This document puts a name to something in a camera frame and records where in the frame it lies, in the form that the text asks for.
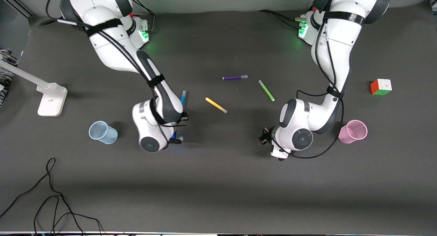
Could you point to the translucent blue plastic cup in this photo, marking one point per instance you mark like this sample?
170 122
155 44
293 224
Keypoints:
102 132

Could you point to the translucent pink plastic cup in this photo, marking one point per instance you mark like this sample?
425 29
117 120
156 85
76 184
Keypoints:
355 132

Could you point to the yellow marker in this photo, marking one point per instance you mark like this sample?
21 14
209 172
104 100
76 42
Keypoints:
215 105

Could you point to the blue marker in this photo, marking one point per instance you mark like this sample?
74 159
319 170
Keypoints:
183 96

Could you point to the patterned grey fabric object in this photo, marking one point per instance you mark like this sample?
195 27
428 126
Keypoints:
5 75

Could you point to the white stand with flat base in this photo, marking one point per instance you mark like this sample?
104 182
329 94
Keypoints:
51 99

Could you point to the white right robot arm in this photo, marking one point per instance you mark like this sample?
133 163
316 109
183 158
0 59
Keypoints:
112 51

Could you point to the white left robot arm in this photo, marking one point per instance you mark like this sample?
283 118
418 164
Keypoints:
334 41

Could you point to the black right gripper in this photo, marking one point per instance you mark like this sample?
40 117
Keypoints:
185 114

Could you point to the green marker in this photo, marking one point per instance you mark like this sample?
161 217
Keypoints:
266 90

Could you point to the multicoloured puzzle cube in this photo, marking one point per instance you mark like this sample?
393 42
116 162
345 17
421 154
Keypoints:
381 88

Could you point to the purple marker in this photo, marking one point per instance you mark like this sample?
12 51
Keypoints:
234 78

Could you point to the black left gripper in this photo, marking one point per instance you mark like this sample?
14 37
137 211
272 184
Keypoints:
265 136

